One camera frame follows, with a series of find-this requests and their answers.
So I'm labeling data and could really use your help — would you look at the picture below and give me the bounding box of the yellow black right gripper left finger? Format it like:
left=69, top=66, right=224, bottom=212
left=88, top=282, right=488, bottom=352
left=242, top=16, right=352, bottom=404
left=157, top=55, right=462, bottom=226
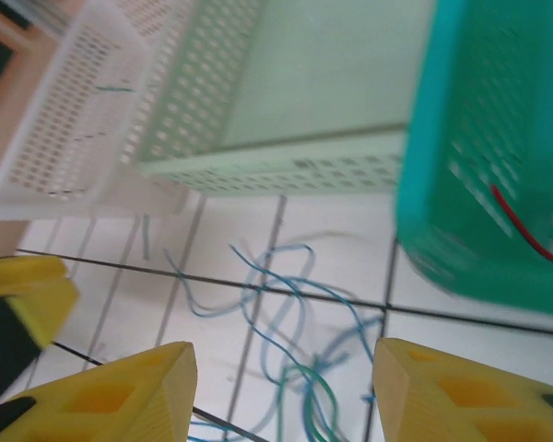
left=0, top=340, right=199, bottom=442

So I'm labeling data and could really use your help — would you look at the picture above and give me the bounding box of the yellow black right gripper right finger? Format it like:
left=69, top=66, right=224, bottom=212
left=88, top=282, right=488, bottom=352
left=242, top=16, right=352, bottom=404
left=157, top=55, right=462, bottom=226
left=372, top=337, right=553, bottom=442

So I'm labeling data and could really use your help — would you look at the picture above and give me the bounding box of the thin red cable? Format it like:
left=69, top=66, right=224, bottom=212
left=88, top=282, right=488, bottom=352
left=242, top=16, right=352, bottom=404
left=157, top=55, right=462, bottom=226
left=489, top=183, right=553, bottom=269

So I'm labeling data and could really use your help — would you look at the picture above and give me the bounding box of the thin blue cable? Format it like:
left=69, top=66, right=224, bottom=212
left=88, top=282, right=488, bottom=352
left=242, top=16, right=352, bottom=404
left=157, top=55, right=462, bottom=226
left=163, top=242, right=386, bottom=442

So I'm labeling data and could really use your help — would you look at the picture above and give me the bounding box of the white perforated plastic basket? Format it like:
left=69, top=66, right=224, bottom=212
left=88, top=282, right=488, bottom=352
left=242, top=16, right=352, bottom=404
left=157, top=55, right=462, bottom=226
left=0, top=0, right=194, bottom=222

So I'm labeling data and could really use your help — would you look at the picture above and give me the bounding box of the teal perforated plastic basket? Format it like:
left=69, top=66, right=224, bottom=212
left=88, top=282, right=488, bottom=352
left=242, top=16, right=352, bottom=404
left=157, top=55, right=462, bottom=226
left=394, top=0, right=553, bottom=319

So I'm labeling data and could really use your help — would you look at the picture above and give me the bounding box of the pale green perforated plastic basket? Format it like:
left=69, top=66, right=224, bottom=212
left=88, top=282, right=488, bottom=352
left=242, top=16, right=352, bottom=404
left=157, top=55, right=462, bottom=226
left=119, top=0, right=439, bottom=199

